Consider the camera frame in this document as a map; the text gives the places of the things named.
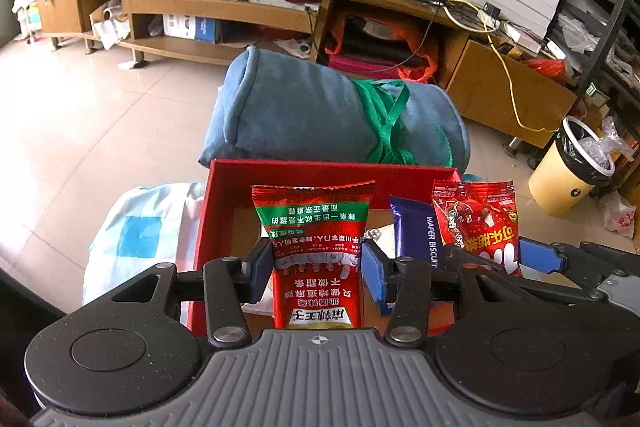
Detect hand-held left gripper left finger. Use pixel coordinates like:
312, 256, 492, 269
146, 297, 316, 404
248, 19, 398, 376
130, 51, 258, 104
107, 239, 273, 350

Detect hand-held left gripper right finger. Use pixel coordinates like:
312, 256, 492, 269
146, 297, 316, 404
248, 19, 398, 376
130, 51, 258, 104
361, 241, 538, 350

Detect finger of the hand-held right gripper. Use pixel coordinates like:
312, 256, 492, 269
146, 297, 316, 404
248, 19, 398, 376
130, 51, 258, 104
442, 244, 481, 269
519, 238, 640, 304

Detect red candy packet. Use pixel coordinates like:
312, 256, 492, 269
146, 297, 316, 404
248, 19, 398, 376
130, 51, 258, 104
431, 179, 525, 279

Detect purple wafer biscuit packet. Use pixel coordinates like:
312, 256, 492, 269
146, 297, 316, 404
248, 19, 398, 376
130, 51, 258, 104
389, 195, 441, 268

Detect red green spicy snack packet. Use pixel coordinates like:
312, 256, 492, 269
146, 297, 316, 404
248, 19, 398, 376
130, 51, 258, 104
251, 181, 377, 330

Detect red cardboard box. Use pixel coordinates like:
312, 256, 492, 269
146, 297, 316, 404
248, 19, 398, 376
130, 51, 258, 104
187, 159, 463, 340

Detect grey small snack packet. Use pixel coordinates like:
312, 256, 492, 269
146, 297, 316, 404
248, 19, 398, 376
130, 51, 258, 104
367, 223, 396, 244

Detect white red plastic bag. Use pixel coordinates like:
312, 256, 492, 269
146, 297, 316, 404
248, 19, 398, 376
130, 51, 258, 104
597, 191, 638, 238

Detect yellow trash bin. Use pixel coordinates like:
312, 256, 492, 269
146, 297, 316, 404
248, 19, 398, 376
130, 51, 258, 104
528, 116, 616, 215

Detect blue checked tablecloth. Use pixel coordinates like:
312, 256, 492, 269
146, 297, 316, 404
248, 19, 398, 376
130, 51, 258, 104
82, 182, 206, 308

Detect green ribbon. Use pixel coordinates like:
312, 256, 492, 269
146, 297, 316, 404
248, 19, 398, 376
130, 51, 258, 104
352, 79, 418, 165

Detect blue rolled blanket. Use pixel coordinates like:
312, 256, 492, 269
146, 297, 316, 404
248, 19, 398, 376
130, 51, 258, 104
197, 46, 471, 172

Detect orange plastic bag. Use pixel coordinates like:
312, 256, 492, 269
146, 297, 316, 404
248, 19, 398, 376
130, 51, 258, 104
325, 9, 441, 82

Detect black shelf rack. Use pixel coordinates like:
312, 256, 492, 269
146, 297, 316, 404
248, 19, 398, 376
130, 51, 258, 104
545, 0, 640, 198

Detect white blue carton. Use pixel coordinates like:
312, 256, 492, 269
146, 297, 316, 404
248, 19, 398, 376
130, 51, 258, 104
162, 13, 221, 42

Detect yellow cable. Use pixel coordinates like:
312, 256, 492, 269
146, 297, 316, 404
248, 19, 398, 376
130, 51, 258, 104
407, 0, 566, 132

